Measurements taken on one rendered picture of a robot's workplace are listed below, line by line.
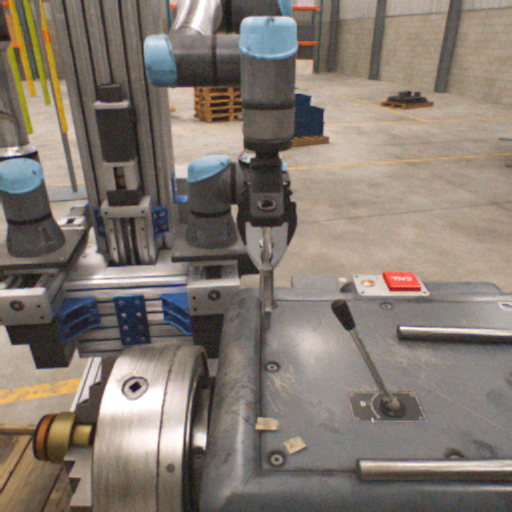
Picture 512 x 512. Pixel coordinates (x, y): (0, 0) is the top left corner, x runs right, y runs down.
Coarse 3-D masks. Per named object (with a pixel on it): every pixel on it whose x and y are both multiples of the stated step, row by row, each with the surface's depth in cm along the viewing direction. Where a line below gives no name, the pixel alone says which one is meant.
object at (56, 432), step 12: (48, 420) 70; (60, 420) 70; (72, 420) 69; (36, 432) 69; (48, 432) 69; (60, 432) 69; (72, 432) 69; (84, 432) 70; (36, 444) 68; (48, 444) 68; (60, 444) 68; (84, 444) 69; (36, 456) 69; (48, 456) 69; (60, 456) 68
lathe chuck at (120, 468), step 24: (120, 360) 66; (144, 360) 66; (168, 360) 66; (120, 384) 62; (120, 408) 59; (144, 408) 59; (96, 432) 58; (120, 432) 58; (144, 432) 58; (96, 456) 57; (120, 456) 57; (144, 456) 57; (96, 480) 56; (120, 480) 56; (144, 480) 56; (96, 504) 56; (120, 504) 56; (144, 504) 56
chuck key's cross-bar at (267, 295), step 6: (264, 228) 77; (264, 234) 75; (264, 240) 74; (264, 246) 73; (264, 252) 72; (264, 258) 71; (264, 282) 64; (264, 288) 63; (264, 294) 61; (270, 294) 62; (264, 300) 60; (270, 300) 60; (264, 306) 59; (270, 306) 59; (264, 312) 58; (270, 312) 58
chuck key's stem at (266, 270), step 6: (264, 264) 66; (270, 264) 66; (264, 270) 65; (270, 270) 65; (264, 276) 65; (270, 276) 65; (270, 282) 66; (270, 288) 67; (264, 318) 69; (264, 324) 70
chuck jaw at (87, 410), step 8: (104, 360) 71; (112, 360) 71; (104, 368) 71; (104, 376) 71; (96, 384) 72; (104, 384) 71; (96, 392) 71; (88, 400) 73; (96, 400) 71; (80, 408) 71; (88, 408) 71; (96, 408) 71; (80, 416) 70; (88, 416) 70; (96, 416) 70
